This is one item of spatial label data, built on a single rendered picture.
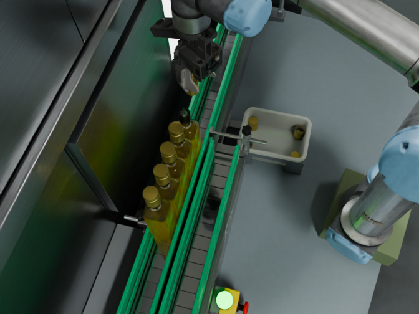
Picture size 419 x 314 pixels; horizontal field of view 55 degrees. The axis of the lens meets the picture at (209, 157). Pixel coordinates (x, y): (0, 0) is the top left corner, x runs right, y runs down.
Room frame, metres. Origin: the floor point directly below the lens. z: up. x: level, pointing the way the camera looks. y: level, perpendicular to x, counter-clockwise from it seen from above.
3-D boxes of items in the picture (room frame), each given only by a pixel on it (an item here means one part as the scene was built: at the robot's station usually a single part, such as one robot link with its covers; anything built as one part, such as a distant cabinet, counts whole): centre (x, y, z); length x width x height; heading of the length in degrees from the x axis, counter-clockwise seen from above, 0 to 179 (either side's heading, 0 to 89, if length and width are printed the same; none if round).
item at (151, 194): (0.37, 0.13, 1.14); 0.04 x 0.04 x 0.04
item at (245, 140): (0.62, -0.09, 0.95); 0.17 x 0.03 x 0.12; 72
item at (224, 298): (0.19, -0.01, 0.84); 0.05 x 0.05 x 0.03
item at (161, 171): (0.42, 0.11, 1.14); 0.04 x 0.04 x 0.04
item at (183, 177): (0.48, 0.09, 0.99); 0.06 x 0.06 x 0.21; 71
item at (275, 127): (0.70, -0.22, 0.80); 0.22 x 0.17 x 0.09; 72
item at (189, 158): (0.53, 0.08, 0.99); 0.06 x 0.06 x 0.21; 72
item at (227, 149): (0.62, -0.07, 0.85); 0.09 x 0.04 x 0.07; 72
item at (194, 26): (0.63, 0.01, 1.41); 0.08 x 0.08 x 0.05
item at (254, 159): (0.70, -0.19, 0.79); 0.27 x 0.17 x 0.08; 72
